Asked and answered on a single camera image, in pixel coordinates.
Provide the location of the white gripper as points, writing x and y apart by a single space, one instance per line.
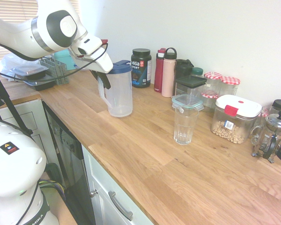
103 62

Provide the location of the clear pitcher with blue lid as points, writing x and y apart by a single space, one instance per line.
120 93

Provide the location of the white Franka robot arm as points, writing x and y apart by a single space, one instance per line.
14 35

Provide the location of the red water bottle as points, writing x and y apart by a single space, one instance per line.
159 70

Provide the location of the grey cutlery basket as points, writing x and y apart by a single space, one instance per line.
61 75

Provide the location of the black protein powder tub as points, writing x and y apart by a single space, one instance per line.
140 70

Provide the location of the teal box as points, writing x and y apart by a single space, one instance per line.
62 56

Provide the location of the black takeout container clear lid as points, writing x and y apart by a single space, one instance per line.
41 84
29 70

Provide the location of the pink bottle with black cap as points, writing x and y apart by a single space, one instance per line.
167 77

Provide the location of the white panelled cabinet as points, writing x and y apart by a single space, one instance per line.
32 117

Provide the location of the black shaker bottle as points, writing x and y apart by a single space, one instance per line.
183 69

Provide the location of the clear canister with black lid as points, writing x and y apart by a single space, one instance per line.
189 80

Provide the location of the glass container teal-rimmed lid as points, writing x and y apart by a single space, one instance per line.
188 99

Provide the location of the white plastic bag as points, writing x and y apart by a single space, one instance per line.
8 63

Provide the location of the black dishwasher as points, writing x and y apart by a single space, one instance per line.
72 168

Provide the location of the jar with green lid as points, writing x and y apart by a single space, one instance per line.
197 71

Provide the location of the clear drinking glass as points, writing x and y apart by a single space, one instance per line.
186 131

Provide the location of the dark green clamp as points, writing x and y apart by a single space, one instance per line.
52 168

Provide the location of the white kitchen drawer front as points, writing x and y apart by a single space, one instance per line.
100 182

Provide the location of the small jar red checkered lid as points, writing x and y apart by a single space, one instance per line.
209 95

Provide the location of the metal cabinet knob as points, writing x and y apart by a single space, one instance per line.
93 193

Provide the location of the cereal container white red lid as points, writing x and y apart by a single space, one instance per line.
238 105

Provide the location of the clear glass jar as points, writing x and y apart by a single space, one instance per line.
268 111

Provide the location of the glass and steel French press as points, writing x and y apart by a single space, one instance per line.
276 122

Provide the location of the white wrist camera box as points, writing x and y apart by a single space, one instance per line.
91 43

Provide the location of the black camera stand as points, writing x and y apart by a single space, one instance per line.
4 93

